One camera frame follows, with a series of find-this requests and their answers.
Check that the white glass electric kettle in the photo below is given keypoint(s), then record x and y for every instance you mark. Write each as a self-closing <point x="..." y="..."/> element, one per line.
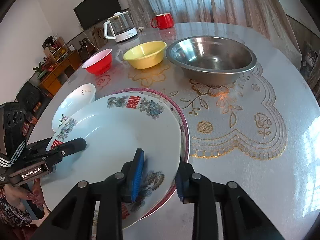
<point x="119" y="27"/>

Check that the black wall television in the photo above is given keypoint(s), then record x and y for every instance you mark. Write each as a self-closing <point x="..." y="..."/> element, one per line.
<point x="91" y="12"/>

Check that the pink rimmed plate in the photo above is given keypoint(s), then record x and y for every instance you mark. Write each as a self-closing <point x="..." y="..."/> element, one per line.
<point x="185" y="142"/>

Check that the red mug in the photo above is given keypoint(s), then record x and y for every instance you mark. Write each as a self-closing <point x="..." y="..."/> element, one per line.
<point x="162" y="21"/>

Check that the person left hand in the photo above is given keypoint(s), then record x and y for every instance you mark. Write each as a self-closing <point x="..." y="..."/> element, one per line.
<point x="15" y="195"/>

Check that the large white floral plate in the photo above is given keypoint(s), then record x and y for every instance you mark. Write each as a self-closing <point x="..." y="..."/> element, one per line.
<point x="113" y="128"/>

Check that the small white plate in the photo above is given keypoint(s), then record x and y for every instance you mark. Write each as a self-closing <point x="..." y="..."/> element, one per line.
<point x="79" y="98"/>

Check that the orange wooden cabinet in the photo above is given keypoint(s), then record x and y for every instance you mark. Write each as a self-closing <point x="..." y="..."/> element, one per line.
<point x="60" y="62"/>

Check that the yellow plastic bowl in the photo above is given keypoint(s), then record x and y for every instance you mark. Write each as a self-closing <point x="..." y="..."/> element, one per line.
<point x="146" y="55"/>

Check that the stainless steel basin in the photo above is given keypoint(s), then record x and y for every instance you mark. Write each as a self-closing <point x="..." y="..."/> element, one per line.
<point x="210" y="60"/>

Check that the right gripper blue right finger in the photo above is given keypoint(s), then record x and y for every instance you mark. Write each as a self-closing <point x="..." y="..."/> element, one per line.
<point x="182" y="182"/>

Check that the beige sheer curtain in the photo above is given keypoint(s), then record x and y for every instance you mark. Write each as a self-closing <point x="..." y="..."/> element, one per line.
<point x="264" y="16"/>

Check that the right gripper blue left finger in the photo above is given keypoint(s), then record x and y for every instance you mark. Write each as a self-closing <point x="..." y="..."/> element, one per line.
<point x="133" y="171"/>

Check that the red plastic bowl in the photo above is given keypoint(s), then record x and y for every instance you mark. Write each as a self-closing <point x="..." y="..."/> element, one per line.
<point x="99" y="63"/>

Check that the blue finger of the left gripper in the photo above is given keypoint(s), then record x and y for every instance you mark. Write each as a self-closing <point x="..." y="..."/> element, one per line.
<point x="70" y="147"/>

